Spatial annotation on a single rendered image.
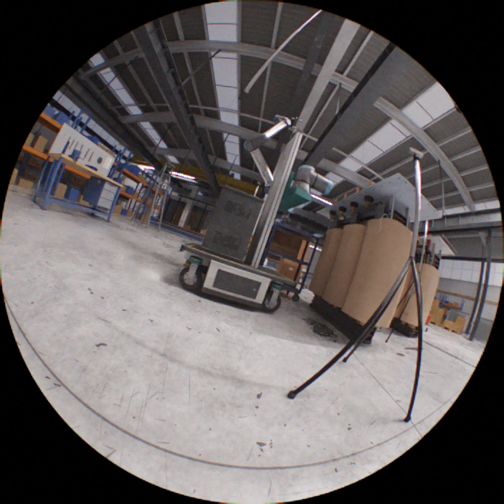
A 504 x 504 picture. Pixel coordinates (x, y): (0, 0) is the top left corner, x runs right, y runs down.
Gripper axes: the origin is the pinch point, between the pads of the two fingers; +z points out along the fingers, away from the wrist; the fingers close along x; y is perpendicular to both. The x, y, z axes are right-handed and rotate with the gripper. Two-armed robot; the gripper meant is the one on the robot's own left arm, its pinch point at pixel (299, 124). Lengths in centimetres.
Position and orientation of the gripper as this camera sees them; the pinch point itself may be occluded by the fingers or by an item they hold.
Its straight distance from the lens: 254.3
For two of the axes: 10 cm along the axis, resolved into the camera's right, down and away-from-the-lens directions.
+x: -1.8, 3.1, 9.3
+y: 0.9, -9.4, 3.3
